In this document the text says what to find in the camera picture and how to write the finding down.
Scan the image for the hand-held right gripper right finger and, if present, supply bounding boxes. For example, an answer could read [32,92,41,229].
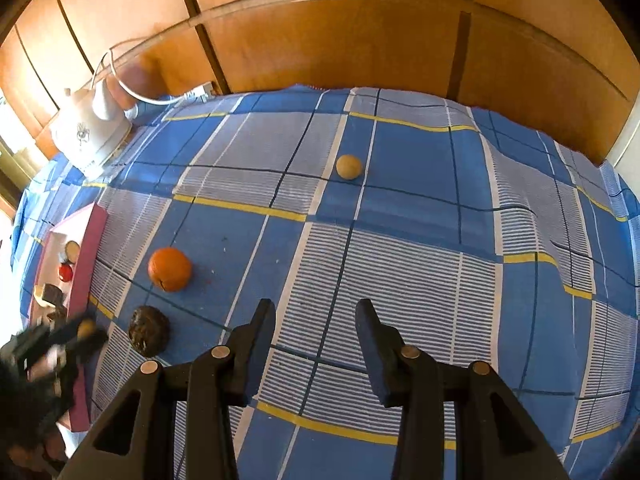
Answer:
[355,298,571,480]

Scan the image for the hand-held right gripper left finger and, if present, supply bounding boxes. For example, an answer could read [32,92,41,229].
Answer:
[60,298,277,480]

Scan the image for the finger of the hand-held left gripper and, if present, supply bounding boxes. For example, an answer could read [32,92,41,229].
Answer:
[47,313,92,344]
[69,330,109,362]

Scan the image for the dark brown wrinkled fruit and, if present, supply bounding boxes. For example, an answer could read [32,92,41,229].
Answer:
[128,306,171,358]

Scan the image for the pink shallow box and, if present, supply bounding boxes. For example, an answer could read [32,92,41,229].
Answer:
[27,204,109,433]

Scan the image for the orange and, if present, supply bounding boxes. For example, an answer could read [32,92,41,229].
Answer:
[148,247,192,292]

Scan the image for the tan round fruit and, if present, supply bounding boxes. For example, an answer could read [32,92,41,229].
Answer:
[336,154,363,180]

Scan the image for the silver kettle base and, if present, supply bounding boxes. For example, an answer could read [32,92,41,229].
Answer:
[75,122,136,181]

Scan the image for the white ceramic electric kettle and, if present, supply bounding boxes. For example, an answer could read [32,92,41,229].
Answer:
[50,80,135,173]

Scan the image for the white power plug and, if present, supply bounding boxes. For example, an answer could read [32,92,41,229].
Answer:
[182,82,219,101]

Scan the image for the wooden wardrobe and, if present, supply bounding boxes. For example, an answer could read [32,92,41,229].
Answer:
[0,0,640,167]

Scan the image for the white power cable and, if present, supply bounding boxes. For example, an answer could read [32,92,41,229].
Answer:
[92,40,203,107]

